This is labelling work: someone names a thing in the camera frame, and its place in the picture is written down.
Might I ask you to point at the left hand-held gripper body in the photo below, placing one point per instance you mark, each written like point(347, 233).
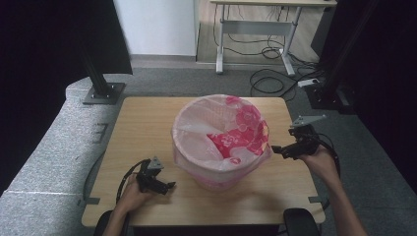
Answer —
point(147, 175)

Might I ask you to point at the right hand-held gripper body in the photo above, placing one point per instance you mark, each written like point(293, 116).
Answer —
point(305, 142)

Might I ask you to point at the pink flowered plastic bag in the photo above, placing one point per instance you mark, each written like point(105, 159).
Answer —
point(203, 147)

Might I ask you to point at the pink mesh basket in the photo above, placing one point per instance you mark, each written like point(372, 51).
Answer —
point(223, 187)

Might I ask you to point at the person's right hand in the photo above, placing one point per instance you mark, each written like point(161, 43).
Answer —
point(321, 164)

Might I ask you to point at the person's left hand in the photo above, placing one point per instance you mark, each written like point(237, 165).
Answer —
point(132, 198)

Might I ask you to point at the grey tape strip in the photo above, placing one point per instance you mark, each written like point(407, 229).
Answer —
point(87, 201)
point(314, 199)

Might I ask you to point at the black metal stand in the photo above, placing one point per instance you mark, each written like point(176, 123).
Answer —
point(331, 91)
point(101, 88)

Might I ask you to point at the white power strip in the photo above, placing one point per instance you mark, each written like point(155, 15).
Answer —
point(308, 82)

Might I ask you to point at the black chair armrest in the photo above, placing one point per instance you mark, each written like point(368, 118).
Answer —
point(101, 226)
point(300, 223)

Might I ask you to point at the black curtain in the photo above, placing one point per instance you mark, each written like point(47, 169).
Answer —
point(387, 82)
point(49, 49)

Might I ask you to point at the white-legged desk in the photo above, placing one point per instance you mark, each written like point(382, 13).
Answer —
point(255, 28)

